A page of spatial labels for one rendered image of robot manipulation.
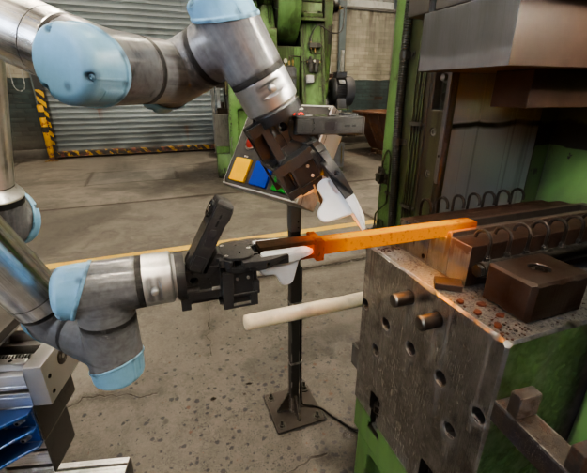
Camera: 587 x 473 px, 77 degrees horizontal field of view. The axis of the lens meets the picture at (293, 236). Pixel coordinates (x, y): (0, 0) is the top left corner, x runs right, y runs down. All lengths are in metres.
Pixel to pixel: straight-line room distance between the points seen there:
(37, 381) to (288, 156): 0.62
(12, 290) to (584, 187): 1.17
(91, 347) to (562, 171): 1.10
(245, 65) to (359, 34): 9.36
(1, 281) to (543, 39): 0.81
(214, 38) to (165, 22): 8.02
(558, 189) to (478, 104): 0.33
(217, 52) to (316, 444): 1.39
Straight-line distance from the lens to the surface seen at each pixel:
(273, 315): 1.08
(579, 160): 1.14
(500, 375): 0.64
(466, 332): 0.65
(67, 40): 0.42
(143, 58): 0.46
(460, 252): 0.71
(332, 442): 1.60
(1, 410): 0.93
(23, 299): 0.64
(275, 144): 0.52
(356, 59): 9.77
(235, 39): 0.49
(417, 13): 0.82
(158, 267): 0.53
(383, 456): 1.06
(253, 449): 1.58
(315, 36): 5.83
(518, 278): 0.64
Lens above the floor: 1.24
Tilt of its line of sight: 22 degrees down
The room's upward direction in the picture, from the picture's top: straight up
